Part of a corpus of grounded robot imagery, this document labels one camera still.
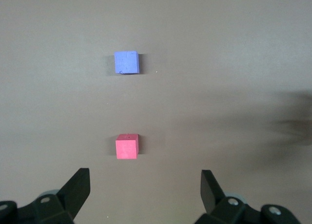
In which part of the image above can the purple foam block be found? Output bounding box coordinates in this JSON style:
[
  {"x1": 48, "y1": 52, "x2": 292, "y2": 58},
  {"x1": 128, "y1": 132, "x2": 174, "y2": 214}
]
[{"x1": 114, "y1": 50, "x2": 141, "y2": 76}]

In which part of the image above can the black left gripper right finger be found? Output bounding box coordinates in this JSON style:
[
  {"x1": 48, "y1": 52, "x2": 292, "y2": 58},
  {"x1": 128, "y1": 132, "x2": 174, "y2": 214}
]
[{"x1": 195, "y1": 169, "x2": 300, "y2": 224}]

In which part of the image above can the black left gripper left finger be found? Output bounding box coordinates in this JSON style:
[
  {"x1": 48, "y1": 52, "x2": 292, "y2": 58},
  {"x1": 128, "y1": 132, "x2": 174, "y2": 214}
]
[{"x1": 0, "y1": 167, "x2": 91, "y2": 224}]

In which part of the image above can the brown table mat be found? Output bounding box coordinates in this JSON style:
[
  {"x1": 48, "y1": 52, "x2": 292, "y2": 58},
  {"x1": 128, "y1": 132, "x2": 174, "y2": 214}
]
[{"x1": 0, "y1": 0, "x2": 312, "y2": 224}]

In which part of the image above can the red foam block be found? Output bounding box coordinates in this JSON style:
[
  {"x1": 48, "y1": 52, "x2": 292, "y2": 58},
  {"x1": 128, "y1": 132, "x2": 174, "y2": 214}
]
[{"x1": 115, "y1": 133, "x2": 140, "y2": 160}]

